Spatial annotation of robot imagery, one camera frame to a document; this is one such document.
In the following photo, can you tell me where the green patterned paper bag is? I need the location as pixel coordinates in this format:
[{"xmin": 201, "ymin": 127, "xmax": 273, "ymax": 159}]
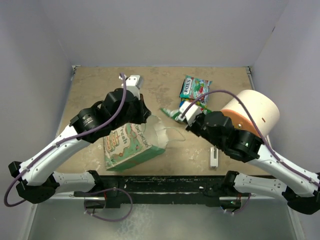
[{"xmin": 102, "ymin": 114, "xmax": 186, "ymax": 172}]

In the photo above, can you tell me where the teal pink snack packet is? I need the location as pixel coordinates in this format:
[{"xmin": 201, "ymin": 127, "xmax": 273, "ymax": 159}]
[{"xmin": 179, "ymin": 75, "xmax": 212, "ymax": 100}]

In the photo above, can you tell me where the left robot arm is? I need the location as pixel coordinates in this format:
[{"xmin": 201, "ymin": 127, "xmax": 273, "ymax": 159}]
[{"xmin": 8, "ymin": 86, "xmax": 151, "ymax": 204}]

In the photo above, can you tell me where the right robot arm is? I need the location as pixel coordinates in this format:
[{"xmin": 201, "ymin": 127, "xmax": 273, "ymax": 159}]
[{"xmin": 185, "ymin": 111, "xmax": 320, "ymax": 215}]

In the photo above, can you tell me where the small white plastic clip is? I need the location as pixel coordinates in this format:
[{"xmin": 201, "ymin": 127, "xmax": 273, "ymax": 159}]
[{"xmin": 209, "ymin": 146, "xmax": 219, "ymax": 169}]

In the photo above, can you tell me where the large cream cylinder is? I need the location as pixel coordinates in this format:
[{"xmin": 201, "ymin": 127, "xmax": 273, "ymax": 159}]
[{"xmin": 221, "ymin": 89, "xmax": 280, "ymax": 137}]

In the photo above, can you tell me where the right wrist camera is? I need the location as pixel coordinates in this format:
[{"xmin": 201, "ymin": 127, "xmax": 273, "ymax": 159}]
[{"xmin": 179, "ymin": 101, "xmax": 202, "ymax": 126}]

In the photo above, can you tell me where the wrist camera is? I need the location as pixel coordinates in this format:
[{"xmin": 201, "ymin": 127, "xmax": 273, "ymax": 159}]
[
  {"xmin": 179, "ymin": 101, "xmax": 202, "ymax": 126},
  {"xmin": 123, "ymin": 74, "xmax": 144, "ymax": 99}
]

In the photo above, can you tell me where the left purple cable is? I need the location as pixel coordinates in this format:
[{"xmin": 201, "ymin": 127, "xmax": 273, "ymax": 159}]
[{"xmin": 3, "ymin": 72, "xmax": 128, "ymax": 208}]

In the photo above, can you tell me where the purple cable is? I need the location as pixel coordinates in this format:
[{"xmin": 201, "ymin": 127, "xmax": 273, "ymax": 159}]
[
  {"xmin": 3, "ymin": 72, "xmax": 128, "ymax": 208},
  {"xmin": 181, "ymin": 89, "xmax": 320, "ymax": 216}
]

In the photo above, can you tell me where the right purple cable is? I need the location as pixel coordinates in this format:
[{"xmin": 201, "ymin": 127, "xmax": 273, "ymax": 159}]
[{"xmin": 181, "ymin": 89, "xmax": 320, "ymax": 216}]

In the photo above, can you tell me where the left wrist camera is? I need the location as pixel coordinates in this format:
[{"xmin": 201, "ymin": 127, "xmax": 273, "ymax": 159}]
[{"xmin": 123, "ymin": 74, "xmax": 144, "ymax": 99}]

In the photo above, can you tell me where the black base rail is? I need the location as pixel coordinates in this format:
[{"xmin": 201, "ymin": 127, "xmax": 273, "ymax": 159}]
[{"xmin": 73, "ymin": 175, "xmax": 248, "ymax": 211}]

